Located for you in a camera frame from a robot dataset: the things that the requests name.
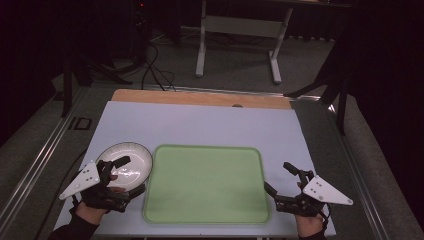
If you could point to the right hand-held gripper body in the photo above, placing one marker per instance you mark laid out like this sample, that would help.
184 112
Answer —
325 191

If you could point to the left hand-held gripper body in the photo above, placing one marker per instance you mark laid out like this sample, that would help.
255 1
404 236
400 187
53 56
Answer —
87 180

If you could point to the white round plate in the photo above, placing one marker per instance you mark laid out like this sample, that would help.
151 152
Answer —
133 160

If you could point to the person's left hand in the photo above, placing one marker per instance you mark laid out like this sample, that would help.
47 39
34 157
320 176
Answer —
90 213

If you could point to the person's right hand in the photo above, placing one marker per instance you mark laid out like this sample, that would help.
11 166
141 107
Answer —
310 226

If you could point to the green rectangular tray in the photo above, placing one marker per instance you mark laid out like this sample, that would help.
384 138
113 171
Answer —
206 185

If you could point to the black metal stand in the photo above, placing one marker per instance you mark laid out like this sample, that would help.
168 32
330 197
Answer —
341 96
68 83

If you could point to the pale lilac table mat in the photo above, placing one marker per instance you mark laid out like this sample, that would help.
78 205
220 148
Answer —
206 123

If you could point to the dark equipment with red light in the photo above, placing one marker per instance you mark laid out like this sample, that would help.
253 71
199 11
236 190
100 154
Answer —
141 26

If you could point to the aluminium rail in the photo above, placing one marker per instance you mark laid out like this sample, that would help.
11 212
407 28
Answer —
363 180
36 165

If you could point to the black square floor bracket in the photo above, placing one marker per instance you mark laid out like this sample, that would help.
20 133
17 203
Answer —
80 123

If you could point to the white metal desk frame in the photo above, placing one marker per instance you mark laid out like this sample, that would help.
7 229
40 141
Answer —
240 26

